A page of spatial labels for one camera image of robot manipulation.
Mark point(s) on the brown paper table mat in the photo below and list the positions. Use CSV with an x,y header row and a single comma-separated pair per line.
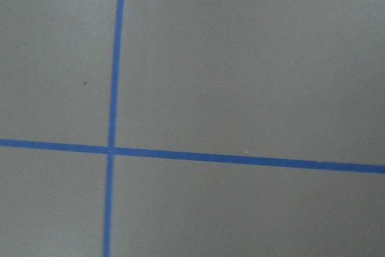
x,y
293,79

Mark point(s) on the blue tape grid lines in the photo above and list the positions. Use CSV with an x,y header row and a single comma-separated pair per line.
x,y
111,150

